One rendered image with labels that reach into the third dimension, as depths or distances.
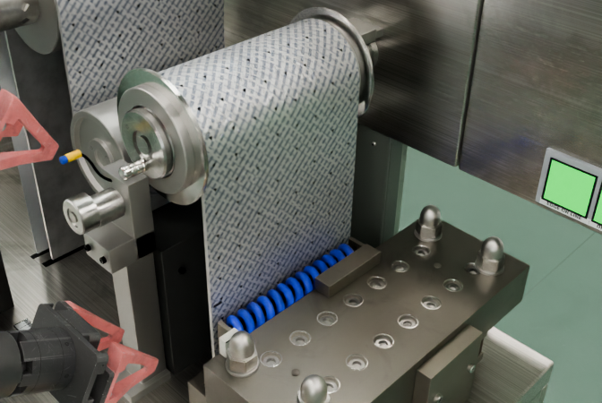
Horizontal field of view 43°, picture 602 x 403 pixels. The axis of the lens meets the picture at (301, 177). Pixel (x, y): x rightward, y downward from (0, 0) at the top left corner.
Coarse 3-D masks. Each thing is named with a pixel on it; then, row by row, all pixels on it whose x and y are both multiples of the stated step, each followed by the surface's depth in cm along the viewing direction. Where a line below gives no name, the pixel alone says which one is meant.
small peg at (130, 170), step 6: (132, 162) 77; (138, 162) 77; (144, 162) 77; (120, 168) 76; (126, 168) 76; (132, 168) 76; (138, 168) 77; (144, 168) 77; (120, 174) 76; (126, 174) 76; (132, 174) 76; (138, 174) 77
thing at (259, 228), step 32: (352, 128) 91; (288, 160) 85; (320, 160) 89; (352, 160) 94; (224, 192) 79; (256, 192) 83; (288, 192) 87; (320, 192) 92; (352, 192) 97; (224, 224) 81; (256, 224) 85; (288, 224) 89; (320, 224) 94; (224, 256) 83; (256, 256) 87; (288, 256) 92; (320, 256) 97; (224, 288) 85; (256, 288) 90; (224, 320) 88
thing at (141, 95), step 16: (352, 48) 88; (128, 96) 77; (144, 96) 75; (160, 96) 74; (160, 112) 74; (176, 112) 73; (176, 128) 73; (176, 144) 74; (176, 160) 75; (192, 160) 74; (176, 176) 76; (192, 176) 76; (176, 192) 78
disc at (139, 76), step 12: (132, 72) 77; (144, 72) 75; (156, 72) 74; (120, 84) 79; (132, 84) 78; (144, 84) 76; (156, 84) 74; (168, 84) 73; (120, 96) 80; (168, 96) 73; (180, 96) 72; (180, 108) 73; (192, 120) 72; (192, 132) 73; (192, 144) 74; (204, 144) 73; (204, 156) 73; (204, 168) 74; (192, 180) 76; (204, 180) 75; (180, 192) 79; (192, 192) 77; (180, 204) 80
